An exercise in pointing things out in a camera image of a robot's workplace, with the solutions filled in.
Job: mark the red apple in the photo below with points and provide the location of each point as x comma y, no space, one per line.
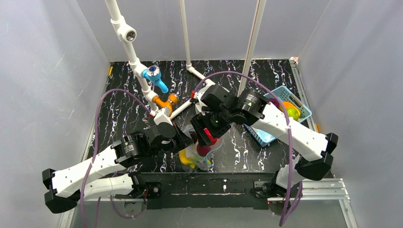
203,150

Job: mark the blue tap valve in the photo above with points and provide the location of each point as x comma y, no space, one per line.
154,75

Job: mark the yellow banana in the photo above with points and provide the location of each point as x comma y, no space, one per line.
185,160

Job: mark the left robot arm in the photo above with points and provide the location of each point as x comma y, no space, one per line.
88,179

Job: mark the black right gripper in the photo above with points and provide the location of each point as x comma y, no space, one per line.
205,134

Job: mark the green apple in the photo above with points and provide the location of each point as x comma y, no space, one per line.
293,113

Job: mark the aluminium frame rail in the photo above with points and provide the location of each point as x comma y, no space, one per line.
325,189

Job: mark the purple onion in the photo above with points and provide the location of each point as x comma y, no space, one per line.
275,102

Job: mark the orange fruit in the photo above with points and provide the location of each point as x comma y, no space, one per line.
291,105

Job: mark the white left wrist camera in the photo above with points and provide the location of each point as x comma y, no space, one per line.
162,116

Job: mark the white filament spool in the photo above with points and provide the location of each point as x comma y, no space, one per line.
198,108

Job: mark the clear zip top bag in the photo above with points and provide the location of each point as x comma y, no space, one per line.
195,156

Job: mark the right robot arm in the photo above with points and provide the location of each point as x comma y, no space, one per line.
314,149

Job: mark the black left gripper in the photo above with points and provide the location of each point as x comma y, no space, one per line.
183,138

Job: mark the orange tap valve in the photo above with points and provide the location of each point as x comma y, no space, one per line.
171,100

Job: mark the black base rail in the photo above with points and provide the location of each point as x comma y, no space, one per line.
205,190

